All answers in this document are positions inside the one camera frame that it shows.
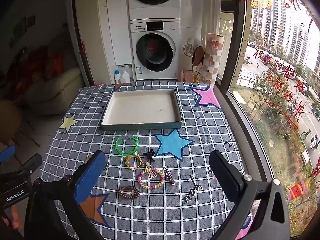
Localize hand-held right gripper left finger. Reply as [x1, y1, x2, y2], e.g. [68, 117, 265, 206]
[24, 150, 107, 240]

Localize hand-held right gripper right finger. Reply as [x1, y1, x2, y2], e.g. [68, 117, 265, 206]
[209, 150, 290, 240]

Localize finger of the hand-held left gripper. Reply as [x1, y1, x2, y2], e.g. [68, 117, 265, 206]
[17, 153, 43, 178]
[0, 146, 16, 163]

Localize brown spiral hair tie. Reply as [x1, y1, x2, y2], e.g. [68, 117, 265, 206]
[117, 185, 140, 200]

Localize green translucent bracelet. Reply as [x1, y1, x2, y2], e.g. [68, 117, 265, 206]
[115, 135, 139, 155]

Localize colourful spiral hair tie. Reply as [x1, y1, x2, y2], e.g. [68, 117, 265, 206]
[137, 168, 165, 190]

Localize silver hair clip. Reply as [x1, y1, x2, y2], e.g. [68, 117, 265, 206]
[163, 165, 177, 186]

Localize tan braided hair tie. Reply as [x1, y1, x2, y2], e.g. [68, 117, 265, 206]
[144, 162, 159, 180]

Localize black hair claw clip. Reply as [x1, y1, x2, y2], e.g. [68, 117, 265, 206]
[143, 149, 155, 162]

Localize green cardboard tray box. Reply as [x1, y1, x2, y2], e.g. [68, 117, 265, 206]
[101, 88, 182, 131]

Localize person's left hand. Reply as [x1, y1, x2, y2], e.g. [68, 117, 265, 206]
[0, 206, 25, 238]

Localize checked tablecloth with stars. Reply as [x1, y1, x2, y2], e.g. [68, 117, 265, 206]
[40, 81, 253, 240]

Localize red lantern window sticker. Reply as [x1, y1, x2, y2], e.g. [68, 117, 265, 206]
[287, 180, 310, 200]

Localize cream sofa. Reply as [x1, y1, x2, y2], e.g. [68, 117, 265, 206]
[25, 66, 84, 115]

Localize red cushion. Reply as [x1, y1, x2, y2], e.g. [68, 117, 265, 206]
[22, 46, 65, 80]

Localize pink slippers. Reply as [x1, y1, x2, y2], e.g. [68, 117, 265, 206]
[178, 66, 195, 82]

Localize translucent white jug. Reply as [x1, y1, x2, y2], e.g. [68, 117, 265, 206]
[117, 64, 132, 80]

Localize rolled pink checked mat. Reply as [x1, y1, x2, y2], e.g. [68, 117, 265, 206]
[200, 33, 225, 85]

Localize white washing machine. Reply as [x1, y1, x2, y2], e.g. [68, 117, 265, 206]
[129, 20, 181, 82]

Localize brown slipper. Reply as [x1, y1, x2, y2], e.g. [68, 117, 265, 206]
[193, 46, 205, 67]

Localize red lettering window sticker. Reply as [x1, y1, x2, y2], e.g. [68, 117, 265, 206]
[252, 49, 307, 125]

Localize white tall cabinet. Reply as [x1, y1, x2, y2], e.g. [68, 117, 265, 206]
[96, 0, 133, 67]

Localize white tumble dryer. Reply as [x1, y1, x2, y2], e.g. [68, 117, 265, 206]
[126, 0, 181, 22]

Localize dark window frame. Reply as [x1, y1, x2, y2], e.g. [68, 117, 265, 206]
[220, 0, 278, 180]

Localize wire shoe rack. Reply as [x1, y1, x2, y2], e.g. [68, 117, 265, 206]
[182, 44, 204, 80]

